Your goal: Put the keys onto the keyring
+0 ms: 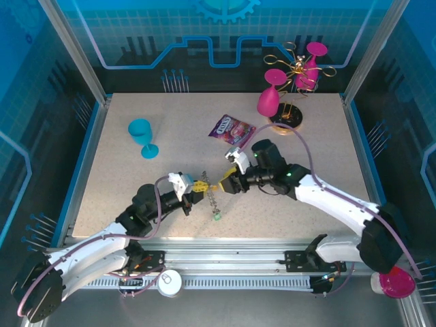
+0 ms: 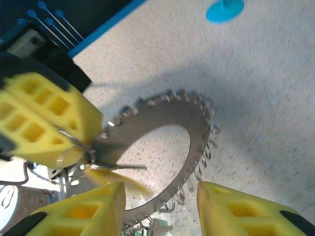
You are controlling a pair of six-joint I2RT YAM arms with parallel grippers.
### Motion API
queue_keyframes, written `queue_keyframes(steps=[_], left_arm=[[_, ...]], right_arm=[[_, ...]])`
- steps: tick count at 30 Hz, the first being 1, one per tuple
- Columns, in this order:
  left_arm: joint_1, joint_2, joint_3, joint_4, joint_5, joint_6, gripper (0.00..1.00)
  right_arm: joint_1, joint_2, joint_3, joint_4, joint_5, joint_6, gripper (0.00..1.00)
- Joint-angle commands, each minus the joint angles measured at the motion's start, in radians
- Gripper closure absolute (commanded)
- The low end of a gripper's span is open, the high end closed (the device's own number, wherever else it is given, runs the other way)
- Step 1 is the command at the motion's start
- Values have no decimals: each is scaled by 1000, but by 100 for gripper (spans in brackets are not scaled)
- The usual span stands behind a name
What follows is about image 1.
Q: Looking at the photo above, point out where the metal keyring strip with rings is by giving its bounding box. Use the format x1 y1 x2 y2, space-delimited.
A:
200 170 221 215

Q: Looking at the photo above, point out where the purple candy bag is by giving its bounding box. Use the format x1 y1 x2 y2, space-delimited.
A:
208 114 257 150

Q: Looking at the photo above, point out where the pink plastic goblet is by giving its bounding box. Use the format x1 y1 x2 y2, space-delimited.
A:
256 68 288 119
294 42 329 91

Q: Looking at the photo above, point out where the blue plastic goblet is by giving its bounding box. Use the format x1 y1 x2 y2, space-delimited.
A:
127 118 159 160

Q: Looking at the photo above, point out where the white round cap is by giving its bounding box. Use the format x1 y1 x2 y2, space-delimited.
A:
156 268 184 298

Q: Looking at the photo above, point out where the white plastic cup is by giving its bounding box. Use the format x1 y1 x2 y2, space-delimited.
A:
370 272 385 294

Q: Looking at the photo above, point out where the pink plastic bowl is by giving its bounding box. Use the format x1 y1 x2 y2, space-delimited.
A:
379 266 417 300

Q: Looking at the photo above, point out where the gold wire glass rack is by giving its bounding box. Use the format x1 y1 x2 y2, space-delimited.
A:
262 41 338 137

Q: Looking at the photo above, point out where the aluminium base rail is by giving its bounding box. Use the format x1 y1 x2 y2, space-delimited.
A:
69 236 392 275

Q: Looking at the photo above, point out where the aluminium frame side beam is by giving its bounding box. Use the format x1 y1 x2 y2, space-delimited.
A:
20 97 113 327
340 95 436 327

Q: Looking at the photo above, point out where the white slotted cable duct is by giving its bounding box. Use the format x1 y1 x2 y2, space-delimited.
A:
81 275 316 291

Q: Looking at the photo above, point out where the aluminium frame post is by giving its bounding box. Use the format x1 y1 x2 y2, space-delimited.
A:
341 0 411 106
36 0 114 105

